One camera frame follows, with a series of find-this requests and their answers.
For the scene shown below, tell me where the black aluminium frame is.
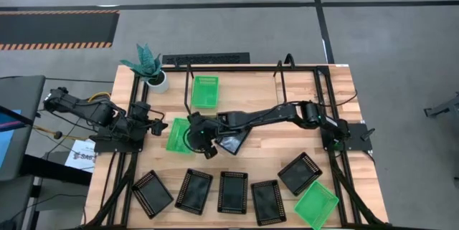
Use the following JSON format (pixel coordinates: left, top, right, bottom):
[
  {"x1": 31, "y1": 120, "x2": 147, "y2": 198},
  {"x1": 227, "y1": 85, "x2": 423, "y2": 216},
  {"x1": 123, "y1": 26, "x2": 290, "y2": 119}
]
[{"x1": 84, "y1": 64, "x2": 390, "y2": 229}]

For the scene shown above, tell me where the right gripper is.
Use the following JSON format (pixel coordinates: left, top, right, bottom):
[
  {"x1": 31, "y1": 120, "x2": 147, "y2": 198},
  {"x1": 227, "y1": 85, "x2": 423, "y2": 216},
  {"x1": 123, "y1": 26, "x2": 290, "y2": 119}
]
[{"x1": 186, "y1": 111, "x2": 222, "y2": 160}]

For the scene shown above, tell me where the black plastic basket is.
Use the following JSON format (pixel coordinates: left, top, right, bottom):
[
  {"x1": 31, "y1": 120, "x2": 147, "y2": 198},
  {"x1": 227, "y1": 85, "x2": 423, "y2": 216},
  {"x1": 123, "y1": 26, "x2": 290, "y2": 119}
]
[
  {"x1": 217, "y1": 171, "x2": 249, "y2": 215},
  {"x1": 250, "y1": 179, "x2": 288, "y2": 226},
  {"x1": 131, "y1": 169, "x2": 175, "y2": 220},
  {"x1": 217, "y1": 128, "x2": 253, "y2": 156},
  {"x1": 174, "y1": 168, "x2": 214, "y2": 216},
  {"x1": 277, "y1": 151, "x2": 323, "y2": 197}
]

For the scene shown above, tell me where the green artificial plant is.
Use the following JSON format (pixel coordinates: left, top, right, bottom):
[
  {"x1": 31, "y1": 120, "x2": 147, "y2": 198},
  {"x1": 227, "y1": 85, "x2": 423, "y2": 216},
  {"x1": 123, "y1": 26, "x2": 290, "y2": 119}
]
[{"x1": 119, "y1": 42, "x2": 163, "y2": 82}]

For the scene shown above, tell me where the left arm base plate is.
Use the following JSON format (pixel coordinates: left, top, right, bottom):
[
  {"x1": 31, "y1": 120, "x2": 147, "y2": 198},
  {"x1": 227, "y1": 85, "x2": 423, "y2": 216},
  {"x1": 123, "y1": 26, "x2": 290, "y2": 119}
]
[{"x1": 93, "y1": 135, "x2": 144, "y2": 154}]

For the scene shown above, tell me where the white plant pot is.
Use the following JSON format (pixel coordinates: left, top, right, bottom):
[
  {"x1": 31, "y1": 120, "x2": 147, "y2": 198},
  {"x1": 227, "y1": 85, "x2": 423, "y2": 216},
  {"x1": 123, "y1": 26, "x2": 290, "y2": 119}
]
[{"x1": 146, "y1": 70, "x2": 170, "y2": 95}]

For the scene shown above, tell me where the black clamp lever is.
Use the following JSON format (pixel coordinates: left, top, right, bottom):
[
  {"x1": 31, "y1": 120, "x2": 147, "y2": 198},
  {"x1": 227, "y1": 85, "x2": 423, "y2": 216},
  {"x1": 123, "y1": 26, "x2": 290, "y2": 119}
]
[{"x1": 359, "y1": 127, "x2": 376, "y2": 142}]

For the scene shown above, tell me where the blue-screen laptop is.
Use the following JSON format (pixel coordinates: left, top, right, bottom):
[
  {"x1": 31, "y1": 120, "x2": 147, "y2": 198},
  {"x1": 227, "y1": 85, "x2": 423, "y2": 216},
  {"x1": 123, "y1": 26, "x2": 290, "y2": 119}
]
[{"x1": 0, "y1": 105, "x2": 35, "y2": 169}]

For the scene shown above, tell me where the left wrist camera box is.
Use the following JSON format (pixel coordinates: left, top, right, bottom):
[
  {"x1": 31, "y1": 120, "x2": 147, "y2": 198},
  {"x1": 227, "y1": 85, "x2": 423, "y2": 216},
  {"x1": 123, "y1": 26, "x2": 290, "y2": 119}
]
[{"x1": 131, "y1": 100, "x2": 151, "y2": 117}]

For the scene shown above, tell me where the black perforated floor grate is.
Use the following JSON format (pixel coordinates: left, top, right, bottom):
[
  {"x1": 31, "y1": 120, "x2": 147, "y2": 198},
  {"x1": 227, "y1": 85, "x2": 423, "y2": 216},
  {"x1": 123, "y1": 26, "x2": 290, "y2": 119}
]
[{"x1": 161, "y1": 52, "x2": 251, "y2": 65}]

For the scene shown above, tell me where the yellow cable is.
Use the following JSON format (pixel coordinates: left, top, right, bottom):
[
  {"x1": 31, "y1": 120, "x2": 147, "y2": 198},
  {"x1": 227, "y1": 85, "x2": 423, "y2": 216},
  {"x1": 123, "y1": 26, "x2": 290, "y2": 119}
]
[{"x1": 32, "y1": 91, "x2": 112, "y2": 142}]

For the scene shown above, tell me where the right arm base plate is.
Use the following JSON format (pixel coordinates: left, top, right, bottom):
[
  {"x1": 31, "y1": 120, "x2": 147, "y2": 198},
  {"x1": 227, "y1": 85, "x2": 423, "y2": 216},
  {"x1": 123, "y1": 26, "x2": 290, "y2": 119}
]
[{"x1": 321, "y1": 122, "x2": 373, "y2": 152}]

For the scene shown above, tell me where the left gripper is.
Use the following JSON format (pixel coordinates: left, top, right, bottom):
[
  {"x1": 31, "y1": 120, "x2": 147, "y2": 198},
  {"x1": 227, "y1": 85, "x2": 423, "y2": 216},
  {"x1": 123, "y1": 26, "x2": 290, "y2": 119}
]
[{"x1": 125, "y1": 114, "x2": 169, "y2": 137}]

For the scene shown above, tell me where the grey cart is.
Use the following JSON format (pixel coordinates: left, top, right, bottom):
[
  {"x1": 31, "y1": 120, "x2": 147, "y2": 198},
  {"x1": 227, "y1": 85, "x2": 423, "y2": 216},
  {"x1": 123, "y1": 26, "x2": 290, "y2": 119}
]
[{"x1": 0, "y1": 75, "x2": 47, "y2": 183}]

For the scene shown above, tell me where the black low bench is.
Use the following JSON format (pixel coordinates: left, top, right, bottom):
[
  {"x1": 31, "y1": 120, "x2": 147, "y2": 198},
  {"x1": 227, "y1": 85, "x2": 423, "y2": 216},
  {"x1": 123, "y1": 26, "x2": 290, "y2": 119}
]
[{"x1": 19, "y1": 153, "x2": 93, "y2": 188}]

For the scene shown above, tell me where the black floor stand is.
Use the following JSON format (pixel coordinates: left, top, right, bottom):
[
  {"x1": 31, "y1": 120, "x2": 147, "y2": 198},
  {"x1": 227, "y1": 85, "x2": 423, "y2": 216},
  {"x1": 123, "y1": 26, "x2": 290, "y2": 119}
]
[{"x1": 423, "y1": 93, "x2": 459, "y2": 118}]

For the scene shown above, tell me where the printed white paper sheet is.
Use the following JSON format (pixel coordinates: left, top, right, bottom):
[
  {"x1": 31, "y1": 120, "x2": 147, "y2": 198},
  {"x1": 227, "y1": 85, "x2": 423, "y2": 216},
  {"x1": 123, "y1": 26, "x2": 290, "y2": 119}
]
[{"x1": 64, "y1": 138, "x2": 97, "y2": 173}]

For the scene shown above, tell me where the green plastic basket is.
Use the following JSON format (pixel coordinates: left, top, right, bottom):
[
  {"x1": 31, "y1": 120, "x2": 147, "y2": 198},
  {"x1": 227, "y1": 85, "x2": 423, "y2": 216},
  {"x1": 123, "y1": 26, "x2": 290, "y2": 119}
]
[
  {"x1": 191, "y1": 75, "x2": 220, "y2": 110},
  {"x1": 165, "y1": 117, "x2": 194, "y2": 155},
  {"x1": 293, "y1": 180, "x2": 340, "y2": 230}
]

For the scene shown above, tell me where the black hazard-striped floor mat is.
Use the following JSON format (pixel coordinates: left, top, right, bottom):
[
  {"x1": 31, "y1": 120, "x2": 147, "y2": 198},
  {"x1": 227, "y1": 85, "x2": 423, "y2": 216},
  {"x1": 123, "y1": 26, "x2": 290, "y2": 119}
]
[{"x1": 0, "y1": 9, "x2": 120, "y2": 51}]

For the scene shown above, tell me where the black metal rack frame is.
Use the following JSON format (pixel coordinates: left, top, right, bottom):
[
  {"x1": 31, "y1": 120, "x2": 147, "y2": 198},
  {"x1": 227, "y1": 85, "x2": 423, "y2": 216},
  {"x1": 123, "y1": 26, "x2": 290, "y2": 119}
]
[{"x1": 182, "y1": 53, "x2": 297, "y2": 120}]

